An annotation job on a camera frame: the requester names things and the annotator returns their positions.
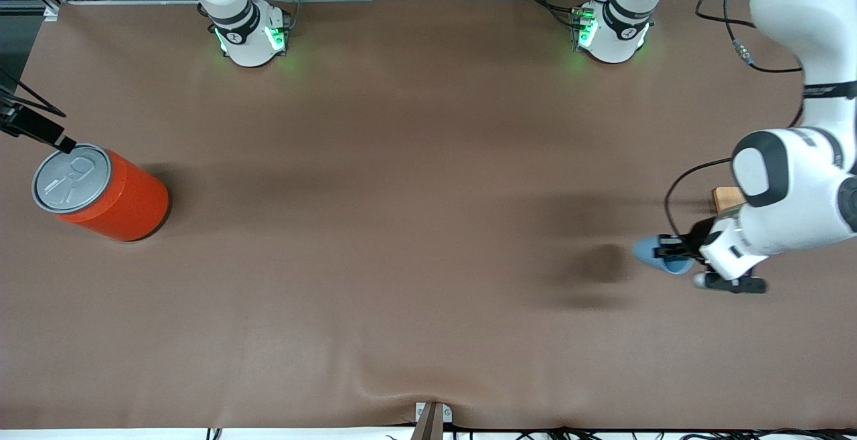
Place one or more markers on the grey metal camera bracket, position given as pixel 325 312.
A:
pixel 430 423

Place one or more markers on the orange can with grey lid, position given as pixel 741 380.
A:
pixel 114 202

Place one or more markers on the blue plastic cup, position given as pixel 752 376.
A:
pixel 644 250

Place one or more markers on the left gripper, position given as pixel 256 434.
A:
pixel 699 236

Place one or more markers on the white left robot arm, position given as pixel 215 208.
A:
pixel 797 185

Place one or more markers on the brown table cover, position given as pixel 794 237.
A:
pixel 402 226

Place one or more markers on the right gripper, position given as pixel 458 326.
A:
pixel 28 125

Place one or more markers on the wooden mug tree stand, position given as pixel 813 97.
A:
pixel 726 199

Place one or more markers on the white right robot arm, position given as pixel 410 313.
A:
pixel 248 31

